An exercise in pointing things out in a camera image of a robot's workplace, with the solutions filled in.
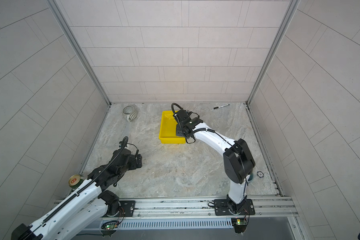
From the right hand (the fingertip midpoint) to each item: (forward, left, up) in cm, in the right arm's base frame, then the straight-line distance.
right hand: (179, 132), depth 88 cm
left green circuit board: (-43, +32, -7) cm, 54 cm away
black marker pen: (+29, -32, -10) cm, 44 cm away
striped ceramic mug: (+20, +34, -2) cm, 40 cm away
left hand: (-12, +23, -3) cm, 26 cm away
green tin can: (-25, +50, +1) cm, 56 cm away
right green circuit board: (-45, -26, -12) cm, 54 cm away
